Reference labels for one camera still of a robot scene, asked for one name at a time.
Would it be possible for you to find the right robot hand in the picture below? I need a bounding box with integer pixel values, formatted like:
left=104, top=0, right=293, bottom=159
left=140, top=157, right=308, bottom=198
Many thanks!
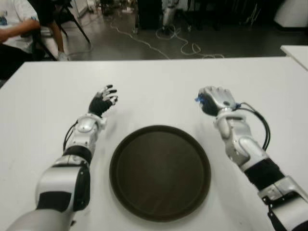
left=197, top=85, right=238, bottom=117

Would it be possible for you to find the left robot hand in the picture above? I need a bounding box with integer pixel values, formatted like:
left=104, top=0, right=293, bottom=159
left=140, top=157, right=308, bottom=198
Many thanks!
left=88, top=84, right=119, bottom=118

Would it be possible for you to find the blue Oreo cookie packet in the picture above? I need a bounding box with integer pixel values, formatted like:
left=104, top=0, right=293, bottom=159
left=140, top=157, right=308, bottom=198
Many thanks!
left=193, top=94, right=242, bottom=108

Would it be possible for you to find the grey metal stand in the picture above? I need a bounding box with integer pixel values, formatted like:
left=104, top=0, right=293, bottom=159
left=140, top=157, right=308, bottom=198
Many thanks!
left=245, top=3, right=262, bottom=25

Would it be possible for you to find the small white side table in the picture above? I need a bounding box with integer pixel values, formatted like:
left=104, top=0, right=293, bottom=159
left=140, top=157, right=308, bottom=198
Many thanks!
left=280, top=45, right=308, bottom=70

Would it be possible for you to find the round dark brown tray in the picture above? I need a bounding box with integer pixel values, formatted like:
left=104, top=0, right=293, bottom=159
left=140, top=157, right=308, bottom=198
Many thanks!
left=109, top=124, right=212, bottom=222

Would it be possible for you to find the black chair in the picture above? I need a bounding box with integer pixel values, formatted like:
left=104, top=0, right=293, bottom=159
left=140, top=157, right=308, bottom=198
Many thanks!
left=26, top=0, right=91, bottom=61

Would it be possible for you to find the silver humanoid robot leg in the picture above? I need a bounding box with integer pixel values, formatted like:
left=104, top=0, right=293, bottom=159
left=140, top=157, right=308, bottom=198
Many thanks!
left=161, top=0, right=179, bottom=34

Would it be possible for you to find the black wheeled cabinet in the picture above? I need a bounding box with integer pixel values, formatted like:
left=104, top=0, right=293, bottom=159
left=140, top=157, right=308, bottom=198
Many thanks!
left=134, top=0, right=164, bottom=34

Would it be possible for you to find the white curved panel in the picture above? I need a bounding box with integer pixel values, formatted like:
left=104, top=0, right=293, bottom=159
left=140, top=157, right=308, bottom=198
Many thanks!
left=274, top=0, right=308, bottom=29

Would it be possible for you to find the seated person white shirt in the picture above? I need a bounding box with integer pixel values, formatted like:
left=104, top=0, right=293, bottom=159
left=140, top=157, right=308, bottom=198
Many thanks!
left=0, top=0, right=69, bottom=80

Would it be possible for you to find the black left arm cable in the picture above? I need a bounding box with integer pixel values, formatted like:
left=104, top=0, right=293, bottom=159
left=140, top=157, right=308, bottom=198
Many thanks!
left=63, top=121, right=79, bottom=151

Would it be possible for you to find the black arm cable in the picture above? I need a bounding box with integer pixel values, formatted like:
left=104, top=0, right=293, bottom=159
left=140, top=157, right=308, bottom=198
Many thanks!
left=63, top=121, right=79, bottom=151
left=237, top=102, right=271, bottom=151

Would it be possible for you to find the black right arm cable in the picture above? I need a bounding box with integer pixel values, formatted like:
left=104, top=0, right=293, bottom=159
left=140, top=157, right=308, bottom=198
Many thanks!
left=237, top=102, right=271, bottom=151

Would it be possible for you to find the white floor cable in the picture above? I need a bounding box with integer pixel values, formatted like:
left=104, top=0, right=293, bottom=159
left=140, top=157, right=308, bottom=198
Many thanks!
left=109, top=19, right=226, bottom=59

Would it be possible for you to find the white board frame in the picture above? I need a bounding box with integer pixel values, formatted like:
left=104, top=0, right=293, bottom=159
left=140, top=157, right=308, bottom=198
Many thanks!
left=73, top=0, right=90, bottom=17

